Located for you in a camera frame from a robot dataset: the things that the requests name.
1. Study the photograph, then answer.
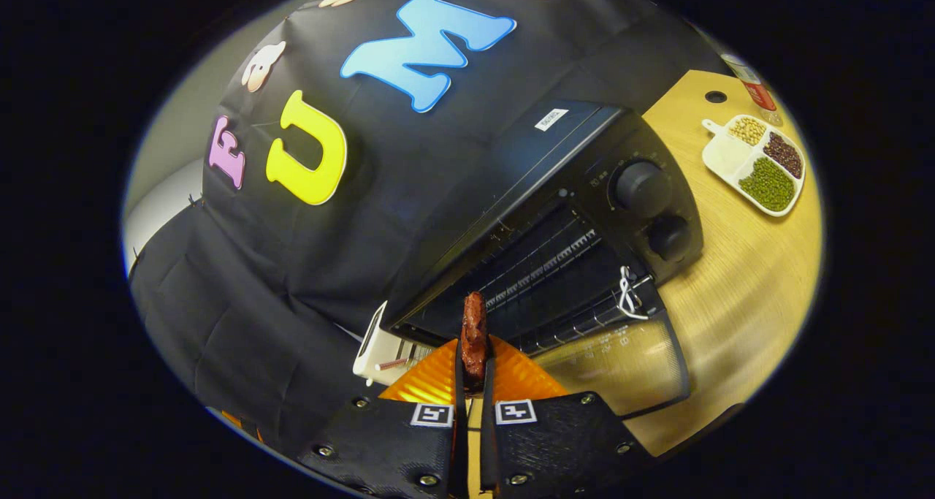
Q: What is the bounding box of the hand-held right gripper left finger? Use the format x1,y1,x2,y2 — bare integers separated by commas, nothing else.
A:
296,336,472,499

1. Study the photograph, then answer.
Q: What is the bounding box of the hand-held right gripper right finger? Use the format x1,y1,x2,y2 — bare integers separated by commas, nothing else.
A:
478,336,655,499

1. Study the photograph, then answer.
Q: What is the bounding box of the reddish brown meat slice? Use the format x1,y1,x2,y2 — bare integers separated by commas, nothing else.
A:
460,291,489,383

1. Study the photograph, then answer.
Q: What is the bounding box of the black electric oven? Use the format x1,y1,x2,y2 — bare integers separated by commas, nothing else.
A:
383,101,706,421

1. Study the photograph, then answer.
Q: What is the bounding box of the white toaster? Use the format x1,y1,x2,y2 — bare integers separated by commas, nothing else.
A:
353,302,432,386

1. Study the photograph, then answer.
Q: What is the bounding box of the black backdrop cloth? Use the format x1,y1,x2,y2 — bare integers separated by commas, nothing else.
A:
128,0,724,456

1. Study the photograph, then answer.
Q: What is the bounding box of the white divided plate of beans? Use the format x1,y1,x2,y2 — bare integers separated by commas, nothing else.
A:
701,114,806,217

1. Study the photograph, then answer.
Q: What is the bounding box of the clear bottle red label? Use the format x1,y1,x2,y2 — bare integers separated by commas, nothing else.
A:
720,52,784,127

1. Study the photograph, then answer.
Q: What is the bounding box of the white cord tie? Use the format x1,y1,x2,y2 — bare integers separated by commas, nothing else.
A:
617,265,649,321

